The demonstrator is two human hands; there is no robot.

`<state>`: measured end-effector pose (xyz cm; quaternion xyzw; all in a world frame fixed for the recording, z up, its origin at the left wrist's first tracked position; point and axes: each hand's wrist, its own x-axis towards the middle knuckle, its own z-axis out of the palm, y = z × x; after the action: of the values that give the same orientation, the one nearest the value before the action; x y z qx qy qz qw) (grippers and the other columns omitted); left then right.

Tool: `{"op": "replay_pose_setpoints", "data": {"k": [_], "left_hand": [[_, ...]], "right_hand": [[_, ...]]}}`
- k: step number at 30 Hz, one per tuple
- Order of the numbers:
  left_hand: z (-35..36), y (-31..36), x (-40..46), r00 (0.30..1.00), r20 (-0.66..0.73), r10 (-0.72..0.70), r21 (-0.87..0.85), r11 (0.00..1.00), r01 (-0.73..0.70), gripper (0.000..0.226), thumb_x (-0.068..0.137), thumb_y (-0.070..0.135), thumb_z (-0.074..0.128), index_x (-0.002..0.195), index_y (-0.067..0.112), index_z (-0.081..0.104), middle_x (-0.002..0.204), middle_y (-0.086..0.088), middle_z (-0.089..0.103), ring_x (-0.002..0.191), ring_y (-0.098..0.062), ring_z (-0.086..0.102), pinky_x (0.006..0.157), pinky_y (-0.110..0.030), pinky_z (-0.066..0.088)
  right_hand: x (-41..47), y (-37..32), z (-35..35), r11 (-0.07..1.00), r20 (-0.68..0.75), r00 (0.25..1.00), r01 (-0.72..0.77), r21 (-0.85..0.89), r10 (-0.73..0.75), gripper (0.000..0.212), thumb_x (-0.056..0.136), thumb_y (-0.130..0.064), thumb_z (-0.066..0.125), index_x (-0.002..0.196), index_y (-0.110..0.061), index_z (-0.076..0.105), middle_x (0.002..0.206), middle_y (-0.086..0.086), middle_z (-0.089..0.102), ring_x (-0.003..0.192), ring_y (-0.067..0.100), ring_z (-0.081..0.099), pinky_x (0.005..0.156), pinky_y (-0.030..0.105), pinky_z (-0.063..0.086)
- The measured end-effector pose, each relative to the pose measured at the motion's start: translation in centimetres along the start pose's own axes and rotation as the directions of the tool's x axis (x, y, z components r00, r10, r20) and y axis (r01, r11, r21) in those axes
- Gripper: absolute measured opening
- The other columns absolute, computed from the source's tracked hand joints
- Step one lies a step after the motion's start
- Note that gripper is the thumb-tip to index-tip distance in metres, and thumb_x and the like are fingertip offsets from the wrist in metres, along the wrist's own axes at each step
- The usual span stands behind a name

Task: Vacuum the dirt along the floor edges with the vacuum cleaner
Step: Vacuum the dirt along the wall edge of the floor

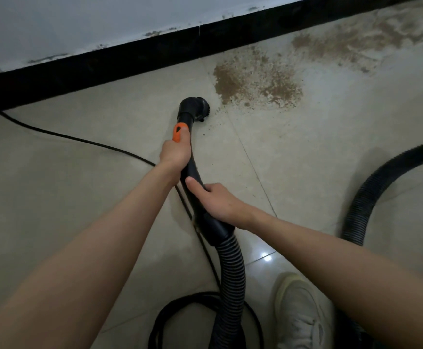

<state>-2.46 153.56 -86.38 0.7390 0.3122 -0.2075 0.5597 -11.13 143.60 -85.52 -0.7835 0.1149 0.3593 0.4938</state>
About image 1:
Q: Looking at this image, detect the person's right forearm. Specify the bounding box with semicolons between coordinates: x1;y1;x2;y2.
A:
247;210;423;349

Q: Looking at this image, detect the person's left hand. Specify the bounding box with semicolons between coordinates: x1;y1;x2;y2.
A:
159;126;193;186

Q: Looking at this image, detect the person's left forearm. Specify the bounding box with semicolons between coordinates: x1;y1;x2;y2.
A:
0;161;178;349

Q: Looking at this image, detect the brown dirt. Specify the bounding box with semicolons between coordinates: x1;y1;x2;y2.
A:
200;0;423;137

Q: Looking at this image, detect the black ribbed vacuum hose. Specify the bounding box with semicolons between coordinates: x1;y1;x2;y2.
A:
172;96;423;349

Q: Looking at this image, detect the black baseboard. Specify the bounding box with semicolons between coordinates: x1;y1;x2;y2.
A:
0;0;423;117

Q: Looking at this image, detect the black power cord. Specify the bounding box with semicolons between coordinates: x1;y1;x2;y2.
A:
0;111;265;349

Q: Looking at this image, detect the person's right hand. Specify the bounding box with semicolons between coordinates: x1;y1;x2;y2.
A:
184;176;261;231

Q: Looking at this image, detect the person's right shoe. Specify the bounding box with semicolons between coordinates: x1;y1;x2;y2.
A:
274;273;334;349

